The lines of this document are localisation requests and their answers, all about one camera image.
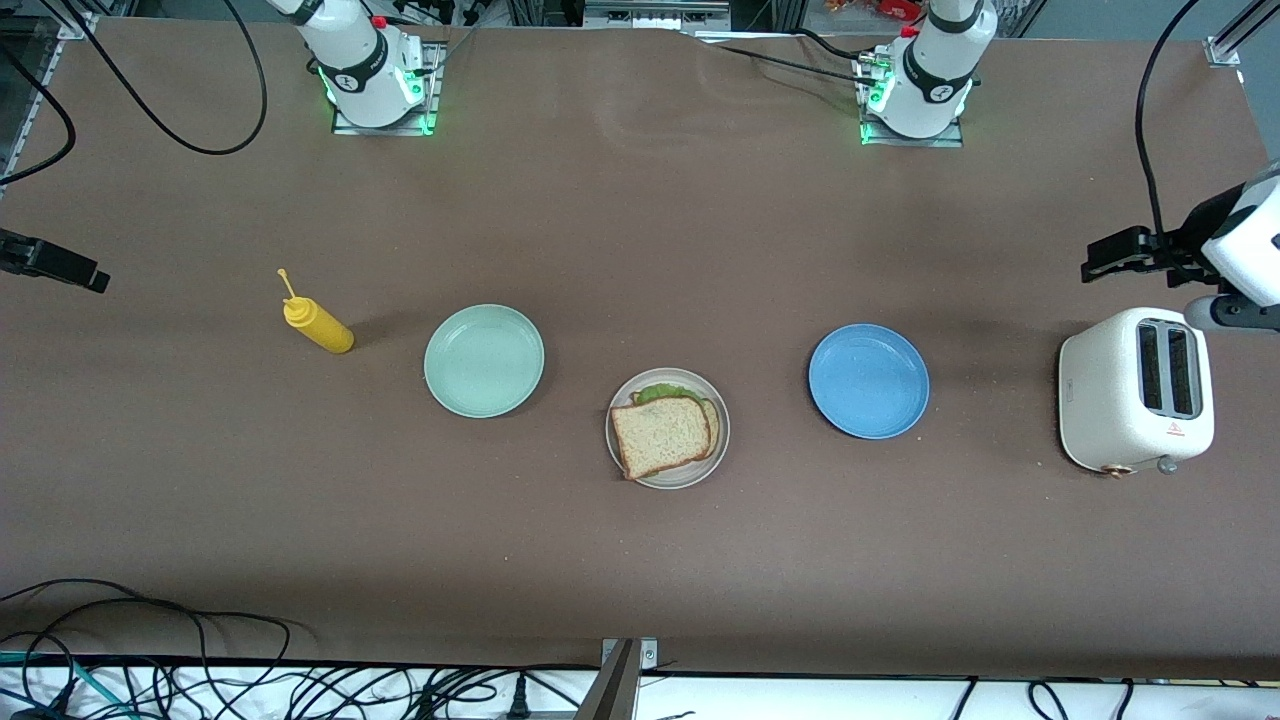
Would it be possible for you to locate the long looping black cable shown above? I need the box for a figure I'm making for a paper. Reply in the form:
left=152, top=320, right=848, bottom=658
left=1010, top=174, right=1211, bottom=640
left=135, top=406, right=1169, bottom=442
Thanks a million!
left=0, top=577, right=293, bottom=666

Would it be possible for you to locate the red orange snack package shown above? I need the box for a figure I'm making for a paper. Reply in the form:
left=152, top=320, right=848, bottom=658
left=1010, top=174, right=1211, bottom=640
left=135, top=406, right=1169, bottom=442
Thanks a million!
left=825, top=0, right=926, bottom=23

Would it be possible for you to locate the white two-slot toaster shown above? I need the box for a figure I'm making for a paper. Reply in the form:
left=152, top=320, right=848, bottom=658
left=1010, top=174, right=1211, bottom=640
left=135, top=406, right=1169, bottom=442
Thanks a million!
left=1058, top=306, right=1217, bottom=479

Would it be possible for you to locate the grey equipment box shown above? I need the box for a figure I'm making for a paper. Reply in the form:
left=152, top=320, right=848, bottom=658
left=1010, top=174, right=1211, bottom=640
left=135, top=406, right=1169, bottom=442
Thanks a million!
left=583, top=0, right=731, bottom=31

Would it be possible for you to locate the teal cable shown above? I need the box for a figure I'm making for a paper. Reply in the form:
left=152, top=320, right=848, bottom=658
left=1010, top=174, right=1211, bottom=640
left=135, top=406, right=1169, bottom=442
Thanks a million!
left=0, top=650, right=136, bottom=720

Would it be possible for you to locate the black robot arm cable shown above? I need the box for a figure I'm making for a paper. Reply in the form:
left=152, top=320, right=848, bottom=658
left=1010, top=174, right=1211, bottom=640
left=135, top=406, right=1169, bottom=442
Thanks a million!
left=1134, top=0, right=1206, bottom=286
left=0, top=45, right=78, bottom=189
left=60, top=0, right=269, bottom=157

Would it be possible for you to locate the black base power cable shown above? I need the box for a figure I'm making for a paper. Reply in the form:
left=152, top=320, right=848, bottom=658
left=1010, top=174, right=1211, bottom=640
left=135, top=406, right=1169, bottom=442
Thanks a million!
left=795, top=28, right=876, bottom=69
left=690, top=40, right=871, bottom=89

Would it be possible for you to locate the yellow mustard squeeze bottle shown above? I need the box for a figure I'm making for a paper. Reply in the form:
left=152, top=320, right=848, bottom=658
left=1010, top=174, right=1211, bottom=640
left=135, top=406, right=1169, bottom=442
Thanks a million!
left=277, top=267, right=356, bottom=355

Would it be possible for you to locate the pale green plate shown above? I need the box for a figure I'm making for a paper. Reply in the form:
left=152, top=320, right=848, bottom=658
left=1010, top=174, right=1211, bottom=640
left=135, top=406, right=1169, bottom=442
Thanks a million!
left=423, top=303, right=546, bottom=419

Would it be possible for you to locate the beige plate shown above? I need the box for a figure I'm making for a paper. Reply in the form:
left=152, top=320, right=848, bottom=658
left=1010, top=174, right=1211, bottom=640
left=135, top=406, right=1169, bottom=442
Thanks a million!
left=604, top=367, right=731, bottom=491

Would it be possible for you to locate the grey metal bracket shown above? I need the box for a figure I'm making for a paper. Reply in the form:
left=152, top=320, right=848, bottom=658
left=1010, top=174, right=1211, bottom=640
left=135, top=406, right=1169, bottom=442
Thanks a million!
left=575, top=637, right=661, bottom=720

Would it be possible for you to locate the blue plate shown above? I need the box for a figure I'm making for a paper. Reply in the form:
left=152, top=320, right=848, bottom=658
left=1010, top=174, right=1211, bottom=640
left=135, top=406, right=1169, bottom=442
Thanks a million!
left=808, top=322, right=931, bottom=441

